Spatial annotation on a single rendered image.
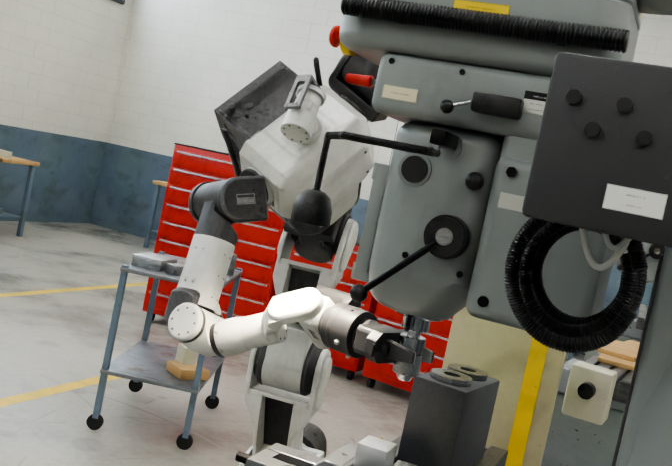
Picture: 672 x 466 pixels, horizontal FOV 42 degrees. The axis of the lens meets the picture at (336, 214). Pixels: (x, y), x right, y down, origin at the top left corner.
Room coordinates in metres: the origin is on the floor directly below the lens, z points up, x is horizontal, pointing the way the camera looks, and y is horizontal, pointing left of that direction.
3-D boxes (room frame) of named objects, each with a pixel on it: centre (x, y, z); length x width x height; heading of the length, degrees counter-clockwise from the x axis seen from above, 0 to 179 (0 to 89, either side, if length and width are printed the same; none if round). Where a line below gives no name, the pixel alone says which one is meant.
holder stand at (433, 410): (1.89, -0.34, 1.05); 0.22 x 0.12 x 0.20; 151
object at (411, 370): (1.51, -0.18, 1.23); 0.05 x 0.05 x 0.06
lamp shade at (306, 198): (1.58, 0.04, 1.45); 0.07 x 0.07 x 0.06
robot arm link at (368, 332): (1.57, -0.11, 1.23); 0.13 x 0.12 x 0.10; 138
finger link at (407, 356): (1.49, -0.15, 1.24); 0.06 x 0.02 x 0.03; 48
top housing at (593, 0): (1.51, -0.19, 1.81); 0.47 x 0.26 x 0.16; 68
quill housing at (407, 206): (1.51, -0.18, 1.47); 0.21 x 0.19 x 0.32; 158
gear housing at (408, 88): (1.50, -0.21, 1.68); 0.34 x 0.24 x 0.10; 68
